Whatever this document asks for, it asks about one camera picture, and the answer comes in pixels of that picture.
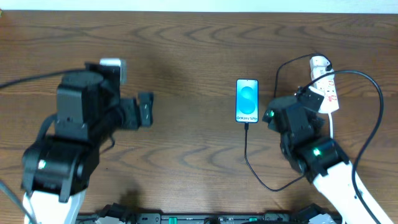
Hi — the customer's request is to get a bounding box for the black USB charging cable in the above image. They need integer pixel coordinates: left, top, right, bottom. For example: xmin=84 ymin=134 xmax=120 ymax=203
xmin=244 ymin=52 xmax=333 ymax=192

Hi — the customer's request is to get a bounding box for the blue Galaxy smartphone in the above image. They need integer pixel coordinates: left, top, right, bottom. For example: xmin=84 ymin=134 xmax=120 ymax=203
xmin=235 ymin=79 xmax=259 ymax=123

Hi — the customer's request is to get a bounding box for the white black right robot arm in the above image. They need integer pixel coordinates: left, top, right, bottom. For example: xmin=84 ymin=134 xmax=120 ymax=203
xmin=263 ymin=93 xmax=392 ymax=223

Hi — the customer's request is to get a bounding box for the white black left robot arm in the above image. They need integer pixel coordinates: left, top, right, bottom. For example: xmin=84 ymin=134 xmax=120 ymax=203
xmin=22 ymin=70 xmax=154 ymax=223

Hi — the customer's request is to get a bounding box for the white USB charger adapter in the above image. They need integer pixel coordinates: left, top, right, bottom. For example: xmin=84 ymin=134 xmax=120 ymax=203
xmin=310 ymin=67 xmax=335 ymax=84

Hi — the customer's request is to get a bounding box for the white power strip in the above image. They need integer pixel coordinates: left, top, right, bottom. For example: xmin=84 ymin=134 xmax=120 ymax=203
xmin=310 ymin=56 xmax=339 ymax=114

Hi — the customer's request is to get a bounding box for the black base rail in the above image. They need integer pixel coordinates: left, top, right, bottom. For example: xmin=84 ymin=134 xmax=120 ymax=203
xmin=75 ymin=203 xmax=343 ymax=224

